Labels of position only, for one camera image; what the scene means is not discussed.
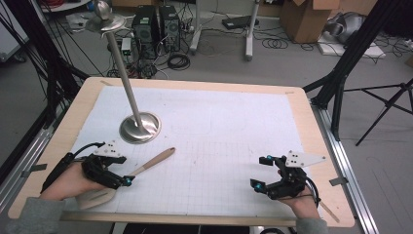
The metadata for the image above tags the thin wooden stick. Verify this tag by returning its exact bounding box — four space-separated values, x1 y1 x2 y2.
319 200 341 224

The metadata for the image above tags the thin looped black cable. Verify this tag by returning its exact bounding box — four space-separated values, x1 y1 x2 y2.
261 37 289 51

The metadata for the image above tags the beige slotted spatula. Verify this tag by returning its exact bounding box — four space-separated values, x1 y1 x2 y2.
76 146 176 211

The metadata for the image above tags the black frame with cables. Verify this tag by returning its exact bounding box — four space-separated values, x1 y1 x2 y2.
4 0 91 130

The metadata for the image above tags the aluminium rail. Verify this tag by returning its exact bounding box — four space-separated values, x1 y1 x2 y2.
0 125 55 213
311 103 380 234

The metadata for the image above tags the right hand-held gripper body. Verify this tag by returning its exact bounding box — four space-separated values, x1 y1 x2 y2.
267 149 327 201

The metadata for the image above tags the cardboard box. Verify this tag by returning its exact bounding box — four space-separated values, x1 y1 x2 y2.
280 0 341 44

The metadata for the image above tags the grey metal bracket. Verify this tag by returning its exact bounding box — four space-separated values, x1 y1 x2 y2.
328 175 349 187
20 163 49 178

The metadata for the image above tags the black flat device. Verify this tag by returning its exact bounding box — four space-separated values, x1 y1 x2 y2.
221 15 260 31

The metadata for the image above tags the white cabinet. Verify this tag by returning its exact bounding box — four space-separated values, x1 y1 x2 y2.
0 0 29 62

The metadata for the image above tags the white stand leg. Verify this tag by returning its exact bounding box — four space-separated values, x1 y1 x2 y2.
189 0 204 56
244 0 261 62

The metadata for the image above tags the black wrist strap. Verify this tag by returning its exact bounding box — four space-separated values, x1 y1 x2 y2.
40 151 75 193

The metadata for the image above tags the black tripod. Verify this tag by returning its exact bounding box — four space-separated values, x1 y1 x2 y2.
343 77 413 147

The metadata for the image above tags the metal pole stand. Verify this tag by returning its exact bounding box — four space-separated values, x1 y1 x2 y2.
86 0 162 145

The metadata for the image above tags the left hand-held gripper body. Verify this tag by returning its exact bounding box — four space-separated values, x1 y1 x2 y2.
81 139 129 190

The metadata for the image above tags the small white box device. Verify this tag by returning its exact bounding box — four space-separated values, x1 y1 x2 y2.
120 37 132 56

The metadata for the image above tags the white foam board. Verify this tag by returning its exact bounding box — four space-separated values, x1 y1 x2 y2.
316 31 388 59

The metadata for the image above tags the grey rounded device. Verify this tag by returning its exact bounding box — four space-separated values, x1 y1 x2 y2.
324 12 367 44

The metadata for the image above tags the person's left hand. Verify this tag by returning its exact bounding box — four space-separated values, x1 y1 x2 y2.
40 161 108 201

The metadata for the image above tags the white grid mat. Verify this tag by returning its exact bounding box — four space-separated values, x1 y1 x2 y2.
62 85 305 218

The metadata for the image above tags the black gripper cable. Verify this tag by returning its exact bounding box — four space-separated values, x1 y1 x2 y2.
305 176 321 209
72 141 105 160

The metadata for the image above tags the black metal frame stand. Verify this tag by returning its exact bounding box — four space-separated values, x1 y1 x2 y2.
303 0 403 142

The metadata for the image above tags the person's right hand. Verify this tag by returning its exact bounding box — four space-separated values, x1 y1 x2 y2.
280 192 321 219

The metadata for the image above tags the coiled black cable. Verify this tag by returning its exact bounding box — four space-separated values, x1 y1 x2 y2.
167 52 192 71

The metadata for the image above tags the black computer tower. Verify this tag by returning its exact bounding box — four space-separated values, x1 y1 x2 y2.
158 4 181 53
131 6 161 61

